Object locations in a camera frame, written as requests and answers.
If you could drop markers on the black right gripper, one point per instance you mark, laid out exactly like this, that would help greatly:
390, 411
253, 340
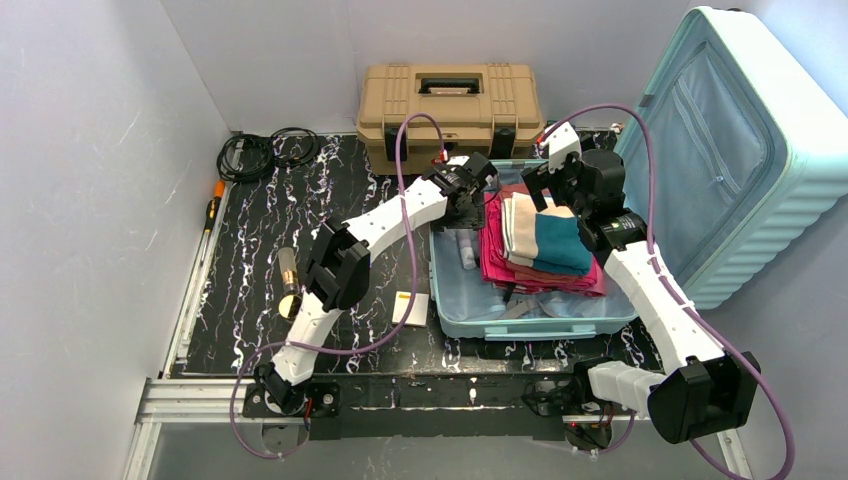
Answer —
553, 183

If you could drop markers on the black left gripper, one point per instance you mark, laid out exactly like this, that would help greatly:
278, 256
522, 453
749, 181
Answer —
460, 204

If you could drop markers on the white lavender tube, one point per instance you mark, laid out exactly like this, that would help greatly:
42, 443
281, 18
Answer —
465, 244

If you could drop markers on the teal and beige towel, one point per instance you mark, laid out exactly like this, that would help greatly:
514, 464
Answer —
546, 240

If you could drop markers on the magenta shorts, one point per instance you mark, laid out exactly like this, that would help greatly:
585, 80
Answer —
490, 242

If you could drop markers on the rust red cloth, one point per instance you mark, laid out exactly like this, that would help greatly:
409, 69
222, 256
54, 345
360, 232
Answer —
525, 272

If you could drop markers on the pink camouflage pants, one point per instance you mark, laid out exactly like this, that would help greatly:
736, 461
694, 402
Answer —
502, 277

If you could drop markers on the white square packet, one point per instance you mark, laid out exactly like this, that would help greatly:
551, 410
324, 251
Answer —
413, 308

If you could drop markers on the clear gold perfume bottle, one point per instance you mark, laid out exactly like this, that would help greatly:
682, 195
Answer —
289, 271

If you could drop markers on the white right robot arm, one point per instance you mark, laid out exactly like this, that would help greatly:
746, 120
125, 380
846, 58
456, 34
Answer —
704, 388

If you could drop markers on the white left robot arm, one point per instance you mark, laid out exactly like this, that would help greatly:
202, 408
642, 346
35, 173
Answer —
339, 265

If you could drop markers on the tan plastic toolbox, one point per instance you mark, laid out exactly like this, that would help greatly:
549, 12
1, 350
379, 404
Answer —
409, 113

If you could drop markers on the gold round compact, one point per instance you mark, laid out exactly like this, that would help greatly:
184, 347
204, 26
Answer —
289, 306

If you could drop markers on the light blue open suitcase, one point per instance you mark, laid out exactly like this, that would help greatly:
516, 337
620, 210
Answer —
727, 160

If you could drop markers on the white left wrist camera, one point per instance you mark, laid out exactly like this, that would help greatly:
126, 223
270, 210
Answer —
452, 165

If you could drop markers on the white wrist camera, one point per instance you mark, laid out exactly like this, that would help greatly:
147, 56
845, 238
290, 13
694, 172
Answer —
562, 144
452, 165

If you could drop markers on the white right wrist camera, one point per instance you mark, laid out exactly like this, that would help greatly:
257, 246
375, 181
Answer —
562, 144

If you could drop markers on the orange handled screwdriver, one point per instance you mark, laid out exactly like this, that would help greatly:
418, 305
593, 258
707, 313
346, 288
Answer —
210, 217

